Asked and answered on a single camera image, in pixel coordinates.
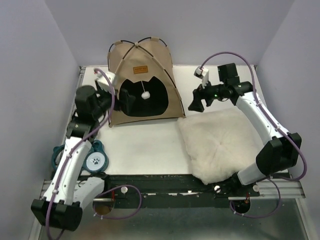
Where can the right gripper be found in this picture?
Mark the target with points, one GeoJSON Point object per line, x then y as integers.
{"type": "Point", "coordinates": [199, 94]}

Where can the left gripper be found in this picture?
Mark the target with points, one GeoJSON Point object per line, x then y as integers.
{"type": "Point", "coordinates": [126, 105]}

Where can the beige pet tent fabric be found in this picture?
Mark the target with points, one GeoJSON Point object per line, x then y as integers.
{"type": "Point", "coordinates": [145, 85]}

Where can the white fluffy pillow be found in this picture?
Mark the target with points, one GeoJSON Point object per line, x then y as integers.
{"type": "Point", "coordinates": [219, 143]}

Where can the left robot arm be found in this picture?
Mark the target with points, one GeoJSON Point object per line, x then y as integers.
{"type": "Point", "coordinates": [80, 161]}

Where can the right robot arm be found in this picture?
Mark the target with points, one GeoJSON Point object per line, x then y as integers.
{"type": "Point", "coordinates": [280, 147]}

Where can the white pompom toy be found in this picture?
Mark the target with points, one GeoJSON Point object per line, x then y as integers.
{"type": "Point", "coordinates": [145, 95]}

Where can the teal double bowl stand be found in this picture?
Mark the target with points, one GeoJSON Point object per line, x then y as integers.
{"type": "Point", "coordinates": [96, 160]}

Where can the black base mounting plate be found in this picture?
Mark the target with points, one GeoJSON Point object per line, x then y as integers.
{"type": "Point", "coordinates": [133, 198]}

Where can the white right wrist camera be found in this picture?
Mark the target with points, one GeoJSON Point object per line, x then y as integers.
{"type": "Point", "coordinates": [203, 74]}

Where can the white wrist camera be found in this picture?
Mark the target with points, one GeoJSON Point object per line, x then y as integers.
{"type": "Point", "coordinates": [108, 82]}
{"type": "Point", "coordinates": [203, 74]}

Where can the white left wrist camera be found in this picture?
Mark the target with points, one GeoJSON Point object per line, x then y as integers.
{"type": "Point", "coordinates": [108, 82]}

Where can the aluminium rail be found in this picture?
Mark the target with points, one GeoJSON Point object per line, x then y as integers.
{"type": "Point", "coordinates": [266, 189]}

